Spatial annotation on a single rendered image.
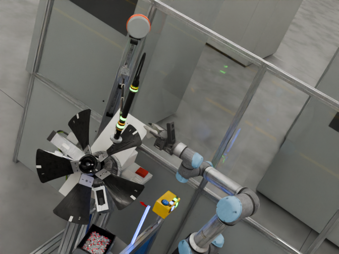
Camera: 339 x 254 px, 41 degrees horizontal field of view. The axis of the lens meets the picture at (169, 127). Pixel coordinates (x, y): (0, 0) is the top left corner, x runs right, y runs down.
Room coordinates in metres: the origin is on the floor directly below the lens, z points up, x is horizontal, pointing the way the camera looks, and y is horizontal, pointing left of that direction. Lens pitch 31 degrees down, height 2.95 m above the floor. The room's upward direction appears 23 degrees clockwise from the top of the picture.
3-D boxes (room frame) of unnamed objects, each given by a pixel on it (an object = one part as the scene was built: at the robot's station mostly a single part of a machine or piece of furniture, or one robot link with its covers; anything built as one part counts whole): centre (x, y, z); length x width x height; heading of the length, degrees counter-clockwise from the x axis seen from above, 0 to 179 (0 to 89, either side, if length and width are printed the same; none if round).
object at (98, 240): (1.92, 0.13, 0.84); 0.19 x 0.14 x 0.04; 175
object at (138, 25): (2.84, 0.45, 1.88); 0.17 x 0.15 x 0.16; 71
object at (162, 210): (2.30, -0.18, 1.02); 0.16 x 0.10 x 0.11; 161
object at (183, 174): (2.01, -0.18, 1.54); 0.11 x 0.08 x 0.11; 136
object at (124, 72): (2.75, 0.42, 1.55); 0.10 x 0.07 x 0.08; 16
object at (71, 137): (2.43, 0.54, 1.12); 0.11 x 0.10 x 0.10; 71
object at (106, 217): (2.70, 0.18, 0.42); 0.04 x 0.04 x 0.83; 71
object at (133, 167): (2.70, 0.18, 0.85); 0.36 x 0.24 x 0.03; 71
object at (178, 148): (2.03, -0.10, 1.64); 0.08 x 0.05 x 0.08; 161
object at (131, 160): (2.76, 0.24, 0.92); 0.17 x 0.16 x 0.11; 161
